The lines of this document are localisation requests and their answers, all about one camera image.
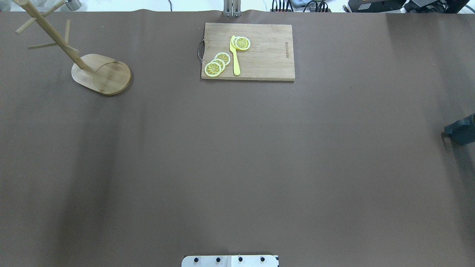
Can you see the middle overlapping lemon slice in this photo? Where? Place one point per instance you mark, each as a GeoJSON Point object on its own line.
{"type": "Point", "coordinates": [221, 63]}

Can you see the aluminium frame post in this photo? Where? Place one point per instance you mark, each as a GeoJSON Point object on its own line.
{"type": "Point", "coordinates": [232, 8]}

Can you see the overlapping lemon slice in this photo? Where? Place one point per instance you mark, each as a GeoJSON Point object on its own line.
{"type": "Point", "coordinates": [221, 63]}
{"type": "Point", "coordinates": [224, 57]}

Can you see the lemon slice under knife blade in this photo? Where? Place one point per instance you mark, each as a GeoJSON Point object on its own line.
{"type": "Point", "coordinates": [233, 43]}

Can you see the upper overlapping lemon slice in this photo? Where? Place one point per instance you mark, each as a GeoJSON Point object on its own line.
{"type": "Point", "coordinates": [224, 57]}

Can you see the bamboo cutting board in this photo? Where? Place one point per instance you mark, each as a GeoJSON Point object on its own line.
{"type": "Point", "coordinates": [269, 58]}

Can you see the dark teal cup yellow inside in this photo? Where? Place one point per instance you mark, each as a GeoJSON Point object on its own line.
{"type": "Point", "coordinates": [462, 131]}

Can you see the lemon slice beside knife blade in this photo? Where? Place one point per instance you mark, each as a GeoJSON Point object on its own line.
{"type": "Point", "coordinates": [241, 43]}

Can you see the wooden cup storage rack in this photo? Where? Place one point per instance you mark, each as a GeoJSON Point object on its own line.
{"type": "Point", "coordinates": [99, 73]}

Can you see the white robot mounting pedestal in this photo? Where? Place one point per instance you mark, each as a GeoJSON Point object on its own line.
{"type": "Point", "coordinates": [231, 261]}

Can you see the yellow plastic knife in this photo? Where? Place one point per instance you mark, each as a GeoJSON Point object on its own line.
{"type": "Point", "coordinates": [236, 67]}

